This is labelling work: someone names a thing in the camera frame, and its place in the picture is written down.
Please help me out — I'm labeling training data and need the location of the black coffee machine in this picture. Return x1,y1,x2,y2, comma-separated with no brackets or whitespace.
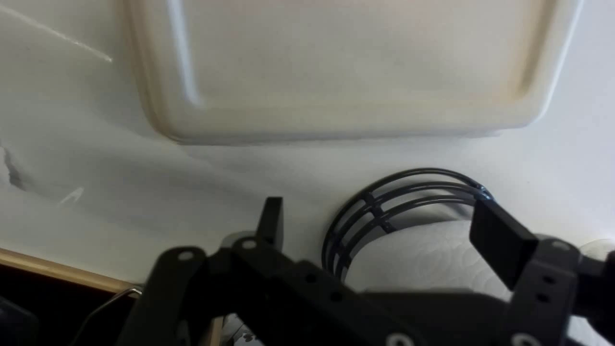
0,246,227,346

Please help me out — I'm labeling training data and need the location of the white paper towel roll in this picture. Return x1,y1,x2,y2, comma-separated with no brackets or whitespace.
321,166,496,283

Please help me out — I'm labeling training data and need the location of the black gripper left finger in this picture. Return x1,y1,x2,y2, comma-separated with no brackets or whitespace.
116,196,412,346

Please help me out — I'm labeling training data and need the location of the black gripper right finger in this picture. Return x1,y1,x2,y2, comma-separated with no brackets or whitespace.
469,198,615,346

